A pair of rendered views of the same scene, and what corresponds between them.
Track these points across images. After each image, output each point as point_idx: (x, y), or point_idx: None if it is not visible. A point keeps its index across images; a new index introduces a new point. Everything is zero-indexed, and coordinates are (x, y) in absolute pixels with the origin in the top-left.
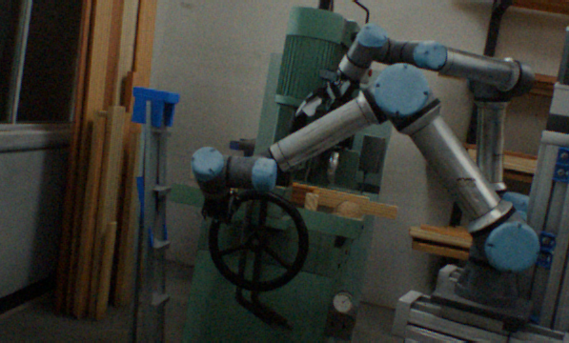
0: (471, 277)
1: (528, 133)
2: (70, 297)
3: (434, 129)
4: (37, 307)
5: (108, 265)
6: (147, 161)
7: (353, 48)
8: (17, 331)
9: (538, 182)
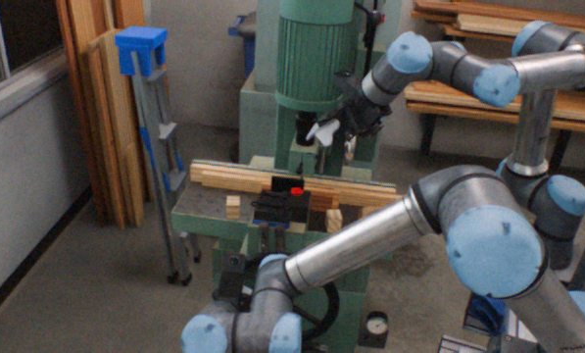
0: None
1: None
2: (110, 211)
3: (538, 297)
4: (85, 220)
5: (135, 181)
6: (146, 114)
7: (382, 71)
8: (71, 260)
9: None
